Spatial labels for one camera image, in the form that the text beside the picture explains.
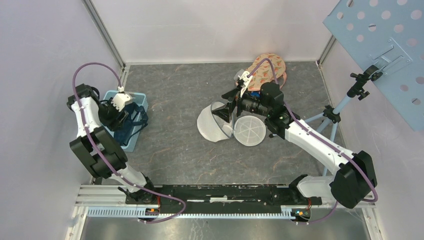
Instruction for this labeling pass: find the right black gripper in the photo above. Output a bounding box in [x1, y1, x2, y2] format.
[212, 84, 271, 123]

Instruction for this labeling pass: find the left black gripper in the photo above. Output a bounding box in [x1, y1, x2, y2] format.
[98, 97, 129, 133]

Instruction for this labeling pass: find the dark blue lace bra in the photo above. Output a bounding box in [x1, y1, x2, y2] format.
[113, 102, 149, 147]

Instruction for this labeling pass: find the white mesh laundry bag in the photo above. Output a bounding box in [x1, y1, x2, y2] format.
[196, 101, 267, 147]

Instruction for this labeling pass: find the floral peach laundry bag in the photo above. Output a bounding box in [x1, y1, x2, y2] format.
[234, 53, 287, 92]

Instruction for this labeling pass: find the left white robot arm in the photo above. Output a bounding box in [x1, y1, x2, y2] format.
[67, 84, 157, 204]

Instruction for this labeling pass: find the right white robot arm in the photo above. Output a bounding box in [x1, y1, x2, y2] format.
[212, 82, 379, 209]

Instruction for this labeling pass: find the light blue plastic basket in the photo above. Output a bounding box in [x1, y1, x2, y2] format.
[108, 92, 149, 152]

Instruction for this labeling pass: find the blue toy car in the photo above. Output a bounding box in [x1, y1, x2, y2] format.
[249, 91, 260, 98]

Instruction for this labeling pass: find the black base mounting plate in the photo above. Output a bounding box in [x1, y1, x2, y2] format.
[125, 184, 323, 208]

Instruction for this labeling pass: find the light blue tripod stand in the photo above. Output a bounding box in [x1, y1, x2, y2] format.
[268, 64, 384, 176]

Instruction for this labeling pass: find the blue perforated panel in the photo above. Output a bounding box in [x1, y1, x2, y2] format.
[323, 0, 424, 131]

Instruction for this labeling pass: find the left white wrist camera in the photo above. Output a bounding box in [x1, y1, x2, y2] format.
[111, 86, 133, 112]

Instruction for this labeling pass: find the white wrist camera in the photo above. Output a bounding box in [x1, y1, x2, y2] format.
[111, 86, 133, 112]
[234, 69, 253, 98]

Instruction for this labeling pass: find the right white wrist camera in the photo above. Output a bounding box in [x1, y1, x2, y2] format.
[234, 69, 253, 98]

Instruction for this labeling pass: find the light blue slotted cable duct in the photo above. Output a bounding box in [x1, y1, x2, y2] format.
[87, 206, 295, 220]

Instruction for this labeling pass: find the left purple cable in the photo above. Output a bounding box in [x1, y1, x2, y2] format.
[72, 62, 187, 225]

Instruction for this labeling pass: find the purple cable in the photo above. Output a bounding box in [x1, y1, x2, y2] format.
[72, 62, 187, 225]
[246, 57, 379, 225]

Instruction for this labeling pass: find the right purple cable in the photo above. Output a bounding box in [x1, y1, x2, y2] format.
[246, 57, 379, 225]

